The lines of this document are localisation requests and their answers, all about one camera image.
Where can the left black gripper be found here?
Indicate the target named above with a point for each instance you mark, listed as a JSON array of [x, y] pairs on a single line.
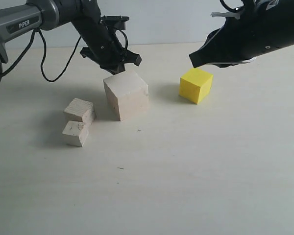
[[104, 47]]

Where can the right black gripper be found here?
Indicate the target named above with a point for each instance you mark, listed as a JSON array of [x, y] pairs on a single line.
[[267, 31]]

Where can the yellow cube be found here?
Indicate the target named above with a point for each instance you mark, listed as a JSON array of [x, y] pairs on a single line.
[[195, 85]]

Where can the large pale wooden cube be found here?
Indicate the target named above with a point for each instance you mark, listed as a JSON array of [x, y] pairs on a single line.
[[127, 94]]

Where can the medium striped wooden cube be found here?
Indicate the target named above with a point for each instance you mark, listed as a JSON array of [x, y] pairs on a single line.
[[81, 111]]

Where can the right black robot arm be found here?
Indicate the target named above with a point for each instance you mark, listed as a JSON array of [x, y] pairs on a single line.
[[244, 12]]

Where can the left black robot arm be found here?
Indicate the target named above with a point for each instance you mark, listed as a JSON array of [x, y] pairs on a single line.
[[36, 16]]

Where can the small pale wooden cube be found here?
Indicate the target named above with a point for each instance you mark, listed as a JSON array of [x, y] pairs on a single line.
[[75, 133]]

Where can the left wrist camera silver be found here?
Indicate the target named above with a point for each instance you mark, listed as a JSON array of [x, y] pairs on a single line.
[[117, 22]]

